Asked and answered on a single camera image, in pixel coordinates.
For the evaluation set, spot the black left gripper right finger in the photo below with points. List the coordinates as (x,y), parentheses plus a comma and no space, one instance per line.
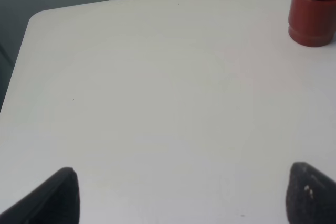
(310,196)

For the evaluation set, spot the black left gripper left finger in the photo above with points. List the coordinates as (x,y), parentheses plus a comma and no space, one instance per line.
(56,200)

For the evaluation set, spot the red plastic cup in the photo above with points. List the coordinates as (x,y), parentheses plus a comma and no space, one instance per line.
(312,22)

